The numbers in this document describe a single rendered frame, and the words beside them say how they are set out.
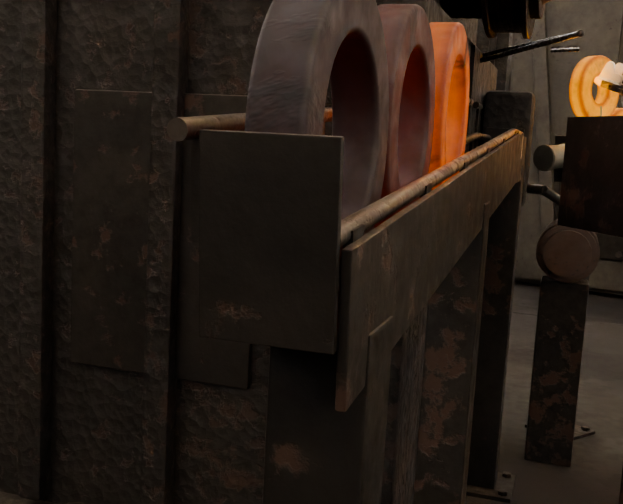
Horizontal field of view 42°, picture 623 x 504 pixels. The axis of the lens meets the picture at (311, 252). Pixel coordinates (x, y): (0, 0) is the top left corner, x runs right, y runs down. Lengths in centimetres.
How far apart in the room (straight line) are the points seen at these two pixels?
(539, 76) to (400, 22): 370
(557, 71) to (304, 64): 392
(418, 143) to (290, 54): 33
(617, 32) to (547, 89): 41
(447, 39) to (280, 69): 40
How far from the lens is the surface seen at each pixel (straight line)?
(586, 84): 202
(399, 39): 61
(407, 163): 72
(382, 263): 47
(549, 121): 427
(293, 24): 43
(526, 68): 436
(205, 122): 44
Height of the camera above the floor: 67
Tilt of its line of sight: 8 degrees down
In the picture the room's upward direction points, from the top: 3 degrees clockwise
